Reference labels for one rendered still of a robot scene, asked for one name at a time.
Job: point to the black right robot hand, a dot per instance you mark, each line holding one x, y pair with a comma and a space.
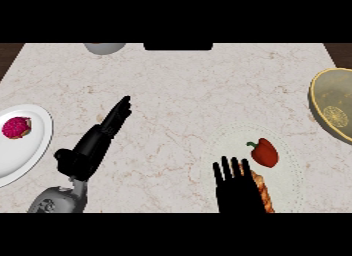
237, 193

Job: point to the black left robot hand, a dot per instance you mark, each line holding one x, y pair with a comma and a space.
93, 143

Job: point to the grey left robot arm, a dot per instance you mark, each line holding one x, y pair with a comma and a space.
62, 199

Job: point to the brown croissant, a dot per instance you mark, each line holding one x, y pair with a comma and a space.
264, 192

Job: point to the yellow grey bowl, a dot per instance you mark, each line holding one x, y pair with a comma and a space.
342, 106

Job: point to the red bell pepper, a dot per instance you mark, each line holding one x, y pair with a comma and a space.
265, 153

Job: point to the white oval plate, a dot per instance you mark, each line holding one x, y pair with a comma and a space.
14, 146

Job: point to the pink frosted cupcake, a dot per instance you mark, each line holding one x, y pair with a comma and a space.
17, 127

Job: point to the grey round cup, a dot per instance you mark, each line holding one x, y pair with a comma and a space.
104, 47

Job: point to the black rectangular appliance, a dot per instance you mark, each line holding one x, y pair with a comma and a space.
178, 46

